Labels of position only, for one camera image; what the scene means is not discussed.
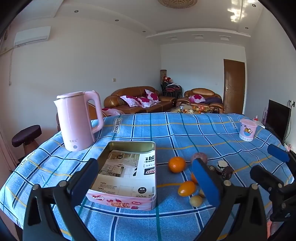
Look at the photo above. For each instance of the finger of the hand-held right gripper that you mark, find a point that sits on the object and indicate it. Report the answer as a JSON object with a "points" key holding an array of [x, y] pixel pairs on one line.
{"points": [[277, 153], [263, 176]]}

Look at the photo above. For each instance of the dark round stool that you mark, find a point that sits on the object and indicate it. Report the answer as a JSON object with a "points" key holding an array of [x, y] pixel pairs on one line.
{"points": [[26, 135]]}

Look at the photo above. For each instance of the wall power socket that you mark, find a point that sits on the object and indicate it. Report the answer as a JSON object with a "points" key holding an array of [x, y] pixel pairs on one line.
{"points": [[291, 103]]}

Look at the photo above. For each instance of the pink cloth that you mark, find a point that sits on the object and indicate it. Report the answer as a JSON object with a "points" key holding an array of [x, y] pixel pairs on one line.
{"points": [[112, 111]]}

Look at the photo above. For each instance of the white air conditioner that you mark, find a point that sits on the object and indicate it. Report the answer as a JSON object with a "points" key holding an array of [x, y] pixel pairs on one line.
{"points": [[32, 36]]}

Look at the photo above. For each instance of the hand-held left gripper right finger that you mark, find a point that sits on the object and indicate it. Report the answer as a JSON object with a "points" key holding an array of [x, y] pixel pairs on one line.
{"points": [[205, 183]]}

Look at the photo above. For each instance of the brown leather armchair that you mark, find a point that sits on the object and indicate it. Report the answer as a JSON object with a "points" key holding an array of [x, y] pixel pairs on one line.
{"points": [[201, 91]]}

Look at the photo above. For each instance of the tall patterned vase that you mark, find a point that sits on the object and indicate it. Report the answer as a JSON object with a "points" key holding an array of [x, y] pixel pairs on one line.
{"points": [[163, 76]]}

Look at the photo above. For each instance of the small dark jar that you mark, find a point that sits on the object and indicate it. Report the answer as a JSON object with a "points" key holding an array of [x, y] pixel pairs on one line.
{"points": [[221, 165]]}

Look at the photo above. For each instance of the dark wrinkled passion fruit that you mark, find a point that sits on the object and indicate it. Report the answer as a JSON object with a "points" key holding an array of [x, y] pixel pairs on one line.
{"points": [[227, 173]]}

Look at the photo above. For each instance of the white red flowered pillow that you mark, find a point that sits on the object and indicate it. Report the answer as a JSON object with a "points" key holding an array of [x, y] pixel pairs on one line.
{"points": [[152, 95], [130, 100], [196, 98], [145, 102]]}

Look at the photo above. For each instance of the pink metal tin box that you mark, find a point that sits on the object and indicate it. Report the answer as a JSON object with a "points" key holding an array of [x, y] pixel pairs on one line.
{"points": [[120, 202]]}

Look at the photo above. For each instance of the large orange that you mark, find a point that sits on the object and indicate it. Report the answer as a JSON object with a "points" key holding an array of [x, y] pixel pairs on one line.
{"points": [[177, 164]]}

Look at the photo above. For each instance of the black television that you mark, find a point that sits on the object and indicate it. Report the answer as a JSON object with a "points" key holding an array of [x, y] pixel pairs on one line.
{"points": [[276, 118]]}

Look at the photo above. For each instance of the purple blanket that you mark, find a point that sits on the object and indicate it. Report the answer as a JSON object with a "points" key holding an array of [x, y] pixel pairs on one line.
{"points": [[214, 100]]}

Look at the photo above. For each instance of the round ceiling medallion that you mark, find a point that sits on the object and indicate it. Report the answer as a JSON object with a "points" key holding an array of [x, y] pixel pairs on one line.
{"points": [[177, 2]]}

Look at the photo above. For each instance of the blue checked tablecloth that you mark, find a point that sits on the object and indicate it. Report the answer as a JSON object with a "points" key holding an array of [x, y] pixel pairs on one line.
{"points": [[180, 136]]}

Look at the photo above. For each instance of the small orange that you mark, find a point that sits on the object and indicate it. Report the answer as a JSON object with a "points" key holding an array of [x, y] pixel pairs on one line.
{"points": [[193, 178], [186, 188]]}

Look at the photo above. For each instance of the brown longan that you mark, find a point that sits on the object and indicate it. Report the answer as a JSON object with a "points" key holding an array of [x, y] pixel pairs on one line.
{"points": [[196, 201], [202, 193]]}

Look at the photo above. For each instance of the brown wooden door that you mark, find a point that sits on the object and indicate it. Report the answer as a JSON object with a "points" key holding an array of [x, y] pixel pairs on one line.
{"points": [[233, 85]]}

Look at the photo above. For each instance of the red plush toy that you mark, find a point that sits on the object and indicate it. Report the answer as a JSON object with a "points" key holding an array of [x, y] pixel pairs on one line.
{"points": [[167, 78]]}

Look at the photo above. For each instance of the purple passion fruit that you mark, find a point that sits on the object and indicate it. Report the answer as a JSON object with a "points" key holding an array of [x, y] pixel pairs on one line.
{"points": [[200, 155]]}

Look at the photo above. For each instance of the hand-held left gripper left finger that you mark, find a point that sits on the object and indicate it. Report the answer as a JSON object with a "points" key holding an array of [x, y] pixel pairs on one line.
{"points": [[85, 179]]}

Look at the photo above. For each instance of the stacked dark chairs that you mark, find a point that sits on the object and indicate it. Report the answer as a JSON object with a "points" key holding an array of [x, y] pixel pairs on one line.
{"points": [[171, 90]]}

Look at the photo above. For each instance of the printed paper leaflet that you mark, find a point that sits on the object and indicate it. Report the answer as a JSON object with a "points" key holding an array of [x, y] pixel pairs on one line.
{"points": [[120, 171]]}

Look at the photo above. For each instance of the pink cartoon cup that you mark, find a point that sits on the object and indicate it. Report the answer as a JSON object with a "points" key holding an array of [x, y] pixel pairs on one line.
{"points": [[248, 129]]}

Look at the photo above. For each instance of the cluttered coffee table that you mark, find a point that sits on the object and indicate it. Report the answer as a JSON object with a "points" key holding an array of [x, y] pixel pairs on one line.
{"points": [[194, 109]]}

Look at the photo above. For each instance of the pink electric kettle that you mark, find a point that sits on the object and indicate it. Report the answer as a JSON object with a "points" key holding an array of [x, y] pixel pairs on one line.
{"points": [[74, 120]]}

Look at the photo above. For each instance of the brown leather sofa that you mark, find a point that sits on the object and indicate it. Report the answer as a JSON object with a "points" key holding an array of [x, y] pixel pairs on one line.
{"points": [[120, 92]]}

